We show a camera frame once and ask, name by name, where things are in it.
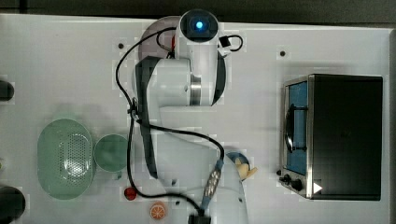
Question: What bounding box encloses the silver toaster oven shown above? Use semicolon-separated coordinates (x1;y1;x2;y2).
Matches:
276;74;383;201

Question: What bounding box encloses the black round base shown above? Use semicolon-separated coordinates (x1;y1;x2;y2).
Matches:
0;187;26;224
0;80;15;102

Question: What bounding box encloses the black round base upper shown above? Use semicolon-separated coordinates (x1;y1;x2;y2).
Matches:
0;80;15;102

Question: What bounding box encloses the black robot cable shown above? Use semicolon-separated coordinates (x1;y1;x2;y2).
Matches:
115;26;245;218

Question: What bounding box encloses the dark red toy fruit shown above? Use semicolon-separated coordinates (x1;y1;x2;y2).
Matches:
123;188;137;201

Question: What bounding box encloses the green oval colander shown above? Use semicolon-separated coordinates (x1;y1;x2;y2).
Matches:
37;119;93;200

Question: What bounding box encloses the black round base lower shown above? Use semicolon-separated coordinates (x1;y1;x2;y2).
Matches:
0;187;26;224

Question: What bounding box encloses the blue small bowl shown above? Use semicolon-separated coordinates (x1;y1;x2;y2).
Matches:
226;151;250;168

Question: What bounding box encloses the green cup with handle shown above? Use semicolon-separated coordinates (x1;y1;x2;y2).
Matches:
93;134;128;180

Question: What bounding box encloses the orange slice toy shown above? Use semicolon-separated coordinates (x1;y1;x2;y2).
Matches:
149;202;166;220

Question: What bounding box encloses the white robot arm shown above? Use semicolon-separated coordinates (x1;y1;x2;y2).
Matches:
134;9;248;224

